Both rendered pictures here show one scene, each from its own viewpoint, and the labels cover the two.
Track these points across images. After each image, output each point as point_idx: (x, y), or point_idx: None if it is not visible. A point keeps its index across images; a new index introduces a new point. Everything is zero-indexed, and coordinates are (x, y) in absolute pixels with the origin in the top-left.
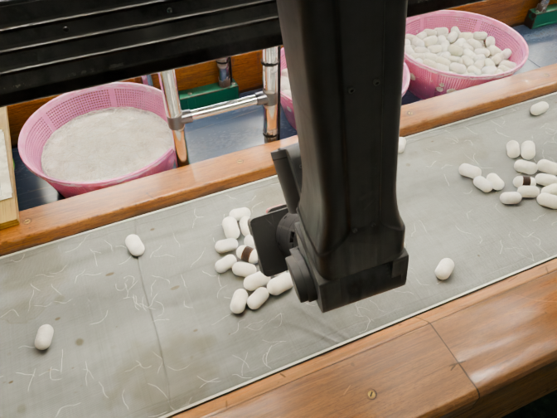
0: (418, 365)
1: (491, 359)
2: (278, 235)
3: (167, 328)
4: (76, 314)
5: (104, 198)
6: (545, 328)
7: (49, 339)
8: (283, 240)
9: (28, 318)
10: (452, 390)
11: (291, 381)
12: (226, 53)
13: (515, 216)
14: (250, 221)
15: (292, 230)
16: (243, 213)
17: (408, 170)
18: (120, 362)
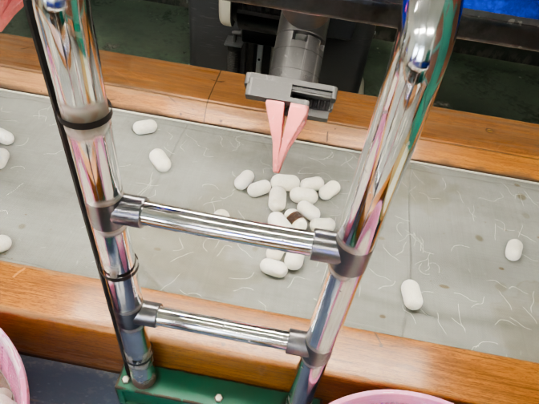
0: (241, 90)
1: (195, 73)
2: (317, 82)
3: (399, 210)
4: (482, 263)
5: (443, 370)
6: (141, 66)
7: (508, 242)
8: (320, 66)
9: (532, 284)
10: (235, 75)
11: (327, 123)
12: None
13: (23, 130)
14: (337, 87)
15: (319, 46)
16: (272, 259)
17: (33, 220)
18: (443, 206)
